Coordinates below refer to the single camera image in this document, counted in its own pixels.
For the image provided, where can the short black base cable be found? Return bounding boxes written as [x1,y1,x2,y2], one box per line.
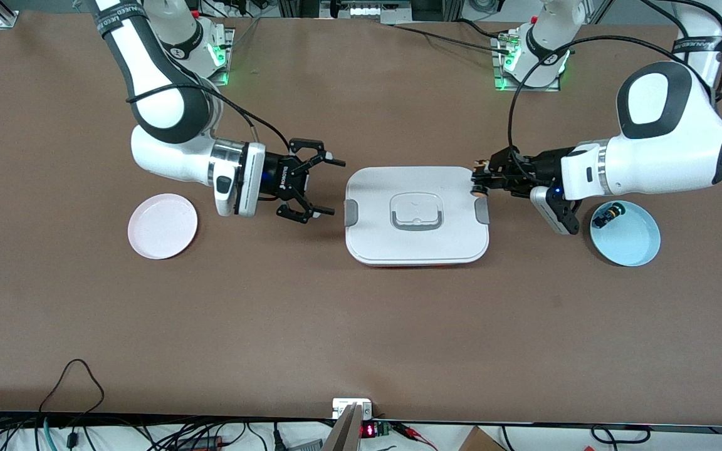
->
[458,19,512,38]

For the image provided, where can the white power strip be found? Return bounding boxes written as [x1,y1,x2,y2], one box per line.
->
[320,0,412,23]

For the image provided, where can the brown cardboard piece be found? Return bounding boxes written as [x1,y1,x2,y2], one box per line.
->
[458,426,507,451]

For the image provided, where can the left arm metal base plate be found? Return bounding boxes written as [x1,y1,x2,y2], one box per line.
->
[491,34,562,93]

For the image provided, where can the red and black connector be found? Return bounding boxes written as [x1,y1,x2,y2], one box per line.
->
[173,435,224,449]

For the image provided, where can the black flat cable loop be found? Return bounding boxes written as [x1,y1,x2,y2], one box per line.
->
[590,425,651,447]

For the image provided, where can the red clip leads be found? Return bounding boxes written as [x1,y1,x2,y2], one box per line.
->
[395,423,438,450]

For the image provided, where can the long black base cable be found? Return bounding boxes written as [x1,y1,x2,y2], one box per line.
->
[391,24,512,54]

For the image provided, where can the grey aluminium bar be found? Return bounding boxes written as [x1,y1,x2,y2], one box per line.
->
[322,403,365,451]

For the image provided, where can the small silver camera bracket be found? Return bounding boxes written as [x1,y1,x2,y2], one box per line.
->
[332,398,373,420]

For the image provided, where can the white lidded lunch box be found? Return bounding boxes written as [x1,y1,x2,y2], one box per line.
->
[343,166,491,268]

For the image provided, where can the orange push button switch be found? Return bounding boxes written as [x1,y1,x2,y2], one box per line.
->
[473,160,491,199]

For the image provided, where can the thin black looped cable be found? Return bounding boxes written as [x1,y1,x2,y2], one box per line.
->
[38,358,106,417]

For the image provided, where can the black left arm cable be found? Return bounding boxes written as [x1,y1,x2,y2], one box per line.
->
[508,34,722,163]

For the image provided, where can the small black blue part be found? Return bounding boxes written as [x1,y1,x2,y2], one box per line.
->
[592,202,625,229]

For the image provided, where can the light blue round plate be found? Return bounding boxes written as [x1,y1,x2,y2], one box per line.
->
[590,200,661,267]

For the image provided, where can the pink round plate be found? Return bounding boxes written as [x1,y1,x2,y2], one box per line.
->
[128,194,199,260]

